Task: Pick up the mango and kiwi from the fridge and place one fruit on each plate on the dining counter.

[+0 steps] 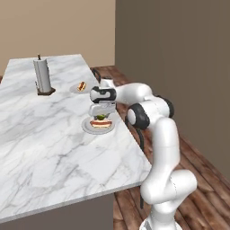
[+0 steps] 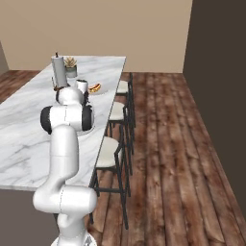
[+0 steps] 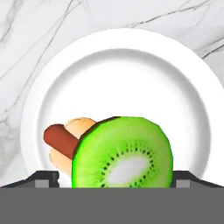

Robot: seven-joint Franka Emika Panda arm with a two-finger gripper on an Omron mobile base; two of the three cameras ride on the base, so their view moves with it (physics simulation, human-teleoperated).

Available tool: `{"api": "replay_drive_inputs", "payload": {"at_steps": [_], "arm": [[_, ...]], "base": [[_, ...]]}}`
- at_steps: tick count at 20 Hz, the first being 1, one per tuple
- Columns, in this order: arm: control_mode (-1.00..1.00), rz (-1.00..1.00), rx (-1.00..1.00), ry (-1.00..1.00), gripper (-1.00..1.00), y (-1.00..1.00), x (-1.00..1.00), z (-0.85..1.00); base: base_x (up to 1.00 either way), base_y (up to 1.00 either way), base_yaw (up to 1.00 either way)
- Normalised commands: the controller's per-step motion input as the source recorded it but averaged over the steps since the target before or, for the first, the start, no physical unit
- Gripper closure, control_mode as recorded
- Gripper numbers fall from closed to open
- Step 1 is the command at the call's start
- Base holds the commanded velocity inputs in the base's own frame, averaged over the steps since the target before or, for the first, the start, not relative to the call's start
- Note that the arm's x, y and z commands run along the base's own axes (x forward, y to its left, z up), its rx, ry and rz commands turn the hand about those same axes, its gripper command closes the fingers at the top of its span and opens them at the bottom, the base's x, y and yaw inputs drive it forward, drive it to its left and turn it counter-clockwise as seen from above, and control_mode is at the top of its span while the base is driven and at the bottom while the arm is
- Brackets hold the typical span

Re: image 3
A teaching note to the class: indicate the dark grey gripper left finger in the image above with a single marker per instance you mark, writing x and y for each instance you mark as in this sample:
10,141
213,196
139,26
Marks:
43,176

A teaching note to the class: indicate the hot dog in bun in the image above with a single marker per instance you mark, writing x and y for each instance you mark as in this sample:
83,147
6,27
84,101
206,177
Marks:
65,143

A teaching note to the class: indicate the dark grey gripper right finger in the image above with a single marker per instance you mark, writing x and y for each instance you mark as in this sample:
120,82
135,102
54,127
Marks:
184,176

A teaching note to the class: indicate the white round plate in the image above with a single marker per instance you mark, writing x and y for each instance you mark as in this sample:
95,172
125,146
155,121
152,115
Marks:
122,87

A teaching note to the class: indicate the green halved kiwi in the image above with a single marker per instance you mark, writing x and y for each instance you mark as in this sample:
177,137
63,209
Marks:
125,154

